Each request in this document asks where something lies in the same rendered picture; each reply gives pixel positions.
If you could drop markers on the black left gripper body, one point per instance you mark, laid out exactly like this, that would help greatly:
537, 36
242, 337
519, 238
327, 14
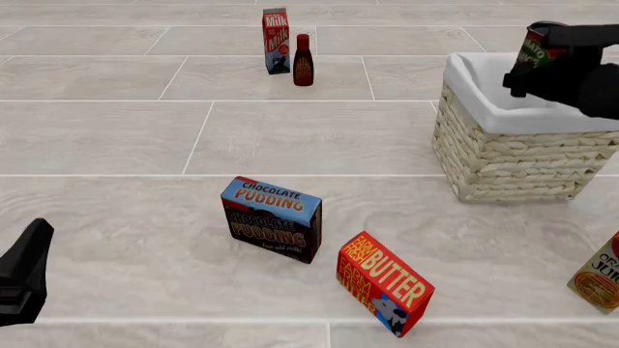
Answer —
17, 304

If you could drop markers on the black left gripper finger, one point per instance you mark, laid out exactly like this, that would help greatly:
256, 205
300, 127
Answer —
30, 250

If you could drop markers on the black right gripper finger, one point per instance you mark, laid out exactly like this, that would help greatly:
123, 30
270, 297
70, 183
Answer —
585, 33
546, 74

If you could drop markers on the tomato sauce can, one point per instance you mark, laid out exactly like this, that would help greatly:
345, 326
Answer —
534, 50

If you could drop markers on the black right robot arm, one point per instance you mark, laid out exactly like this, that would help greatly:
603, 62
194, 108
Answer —
602, 92

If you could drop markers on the woven straw basket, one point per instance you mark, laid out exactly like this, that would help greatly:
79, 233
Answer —
522, 166

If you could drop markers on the dark red sauce bottle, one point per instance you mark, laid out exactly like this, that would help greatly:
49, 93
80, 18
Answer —
303, 67

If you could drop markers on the orange juice carton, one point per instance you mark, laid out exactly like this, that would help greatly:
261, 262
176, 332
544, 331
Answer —
599, 279

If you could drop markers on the chocolate pudding box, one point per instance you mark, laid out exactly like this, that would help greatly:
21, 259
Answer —
271, 224

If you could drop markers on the red butter box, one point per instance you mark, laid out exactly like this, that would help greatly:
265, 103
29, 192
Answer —
382, 286

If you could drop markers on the red white milk carton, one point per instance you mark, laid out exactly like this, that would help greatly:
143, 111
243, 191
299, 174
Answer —
276, 43

